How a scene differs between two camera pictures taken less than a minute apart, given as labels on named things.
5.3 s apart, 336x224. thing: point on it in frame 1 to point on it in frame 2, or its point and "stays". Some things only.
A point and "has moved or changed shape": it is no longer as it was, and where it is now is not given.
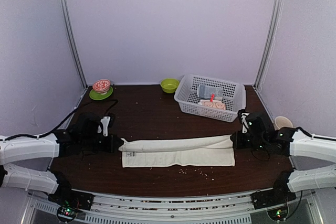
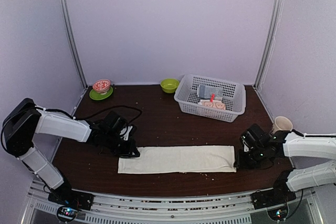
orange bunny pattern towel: x=217 y=104 stays
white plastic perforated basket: x=210 y=97 stays
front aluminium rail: x=231 y=209 stays
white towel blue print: x=200 y=151 has moved or changed shape
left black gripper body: x=88 y=142 to x=118 y=148
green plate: x=98 y=96 stays
